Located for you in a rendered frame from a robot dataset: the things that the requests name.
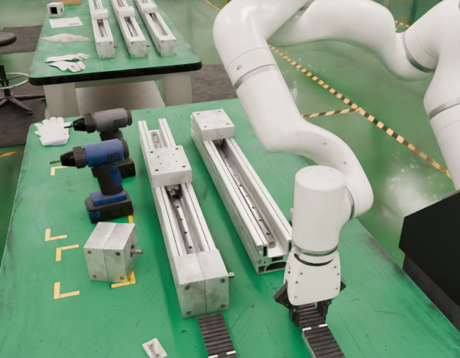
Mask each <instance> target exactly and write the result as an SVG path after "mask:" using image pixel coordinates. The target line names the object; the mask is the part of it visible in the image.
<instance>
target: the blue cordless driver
mask: <svg viewBox="0 0 460 358"><path fill-rule="evenodd" d="M128 157H129V150H128V144H127V142H126V140H124V139H121V140H118V139H112V140H108V141H101V142H96V143H89V144H85V145H84V147H81V146H77V147H73V149H72V151H68V152H67V153H64V154H62V155H60V160H58V161H51V162H50V164H54V163H60V162H61V165H62V166H67V167H76V168H77V169H80V168H86V167H85V166H88V167H91V171H92V174H93V176H94V178H97V180H98V183H99V187H100V189H101V190H96V191H92V192H91V193H90V197H86V198H85V201H84V203H85V207H86V209H87V213H88V215H89V219H90V222H91V223H92V224H96V223H99V222H105V221H108V220H112V219H117V218H120V217H126V216H129V215H132V214H133V204H132V200H131V198H130V196H129V194H128V192H127V190H126V189H124V188H123V186H122V182H123V180H122V178H121V174H120V172H119V168H118V166H117V164H116V163H115V162H119V161H122V160H123V158H124V159H125V160H126V159H128Z"/></svg>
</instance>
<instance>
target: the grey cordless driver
mask: <svg viewBox="0 0 460 358"><path fill-rule="evenodd" d="M132 123H133V120H132V116H131V111H130V109H128V108H125V109H123V108H118V109H110V110H106V111H100V112H93V115H91V114H84V116H83V117H81V118H79V119H76V120H74V121H73V122H72V125H71V126H64V129H68V128H72V127H73V128H74V130H75V131H86V132H87V133H88V134H89V133H94V132H95V131H97V132H99V136H100V139H101V141H108V140H112V139H118V140H121V139H124V135H123V133H122V130H120V128H124V127H127V125H128V126H131V125H132ZM124 140H125V139H124ZM115 163H116V164H117V166H118V168H119V172H120V174H121V178H127V177H131V176H135V175H136V168H135V163H134V162H133V159H132V158H131V156H130V155H129V157H128V159H126V160H125V159H124V158H123V160H122V161H119V162H115Z"/></svg>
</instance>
